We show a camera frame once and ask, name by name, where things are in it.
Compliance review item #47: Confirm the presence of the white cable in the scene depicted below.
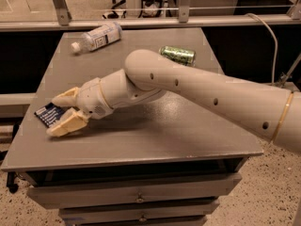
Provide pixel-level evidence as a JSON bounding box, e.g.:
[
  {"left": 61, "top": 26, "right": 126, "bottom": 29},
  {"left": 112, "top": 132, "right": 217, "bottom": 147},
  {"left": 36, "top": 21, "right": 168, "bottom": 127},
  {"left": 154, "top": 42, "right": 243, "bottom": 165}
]
[{"left": 244, "top": 12, "right": 279, "bottom": 86}]

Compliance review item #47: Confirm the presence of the clear plastic bottle white cap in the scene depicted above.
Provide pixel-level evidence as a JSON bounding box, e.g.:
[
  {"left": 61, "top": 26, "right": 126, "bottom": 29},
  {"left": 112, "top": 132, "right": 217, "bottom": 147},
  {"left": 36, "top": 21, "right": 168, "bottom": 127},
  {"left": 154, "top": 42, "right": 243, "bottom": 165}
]
[{"left": 71, "top": 22, "right": 122, "bottom": 54}]

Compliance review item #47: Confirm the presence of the top grey drawer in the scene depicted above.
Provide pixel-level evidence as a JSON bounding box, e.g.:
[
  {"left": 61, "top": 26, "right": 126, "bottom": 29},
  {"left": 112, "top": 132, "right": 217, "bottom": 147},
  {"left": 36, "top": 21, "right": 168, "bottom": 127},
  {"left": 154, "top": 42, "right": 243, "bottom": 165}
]
[{"left": 27, "top": 173, "right": 242, "bottom": 209}]

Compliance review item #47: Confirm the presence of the green soda can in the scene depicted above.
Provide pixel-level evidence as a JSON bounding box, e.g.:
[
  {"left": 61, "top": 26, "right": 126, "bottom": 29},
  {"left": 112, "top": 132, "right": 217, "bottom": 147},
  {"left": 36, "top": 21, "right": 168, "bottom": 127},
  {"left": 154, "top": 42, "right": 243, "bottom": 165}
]
[{"left": 159, "top": 45, "right": 196, "bottom": 67}]

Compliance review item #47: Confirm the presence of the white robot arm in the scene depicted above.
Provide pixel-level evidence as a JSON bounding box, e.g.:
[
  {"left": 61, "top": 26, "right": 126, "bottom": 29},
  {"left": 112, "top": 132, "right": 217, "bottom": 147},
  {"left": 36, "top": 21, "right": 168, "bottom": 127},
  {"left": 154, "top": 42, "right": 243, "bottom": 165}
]
[{"left": 47, "top": 49, "right": 301, "bottom": 153}]

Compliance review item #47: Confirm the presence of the grey drawer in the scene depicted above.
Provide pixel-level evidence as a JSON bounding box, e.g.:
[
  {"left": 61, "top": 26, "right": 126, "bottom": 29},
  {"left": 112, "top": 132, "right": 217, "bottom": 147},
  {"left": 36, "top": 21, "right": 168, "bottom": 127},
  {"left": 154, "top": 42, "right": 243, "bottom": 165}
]
[
  {"left": 27, "top": 173, "right": 242, "bottom": 209},
  {"left": 59, "top": 199, "right": 219, "bottom": 224}
]

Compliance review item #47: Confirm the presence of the metal railing frame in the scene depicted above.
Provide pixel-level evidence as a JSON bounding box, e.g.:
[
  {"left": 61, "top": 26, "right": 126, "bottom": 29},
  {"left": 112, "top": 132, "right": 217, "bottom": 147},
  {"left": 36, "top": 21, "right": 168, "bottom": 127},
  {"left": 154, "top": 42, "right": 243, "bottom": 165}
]
[{"left": 0, "top": 0, "right": 300, "bottom": 32}]

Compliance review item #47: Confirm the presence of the blue rxbar blueberry wrapper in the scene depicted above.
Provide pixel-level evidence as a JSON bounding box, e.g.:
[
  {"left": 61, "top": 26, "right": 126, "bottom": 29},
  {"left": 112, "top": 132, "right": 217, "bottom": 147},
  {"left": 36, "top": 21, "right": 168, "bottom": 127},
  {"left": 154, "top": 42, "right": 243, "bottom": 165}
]
[{"left": 34, "top": 103, "right": 65, "bottom": 128}]

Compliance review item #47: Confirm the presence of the black caster wheel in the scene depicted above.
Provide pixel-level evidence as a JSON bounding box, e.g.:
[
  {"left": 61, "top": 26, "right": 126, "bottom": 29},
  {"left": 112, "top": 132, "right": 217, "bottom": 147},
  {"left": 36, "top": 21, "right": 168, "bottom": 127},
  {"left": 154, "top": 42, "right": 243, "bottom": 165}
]
[{"left": 7, "top": 172, "right": 19, "bottom": 194}]

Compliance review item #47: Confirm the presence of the grey drawer cabinet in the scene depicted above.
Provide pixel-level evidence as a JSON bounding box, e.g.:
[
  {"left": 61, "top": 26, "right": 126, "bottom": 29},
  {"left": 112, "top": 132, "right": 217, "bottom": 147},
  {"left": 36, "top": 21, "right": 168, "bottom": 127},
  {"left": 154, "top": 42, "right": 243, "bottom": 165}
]
[{"left": 2, "top": 28, "right": 262, "bottom": 226}]

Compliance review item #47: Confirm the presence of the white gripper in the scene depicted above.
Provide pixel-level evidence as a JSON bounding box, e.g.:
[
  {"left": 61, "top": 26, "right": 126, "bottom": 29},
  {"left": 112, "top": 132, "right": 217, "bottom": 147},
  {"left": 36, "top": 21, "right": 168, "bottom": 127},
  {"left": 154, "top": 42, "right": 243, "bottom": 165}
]
[{"left": 46, "top": 78, "right": 113, "bottom": 137}]

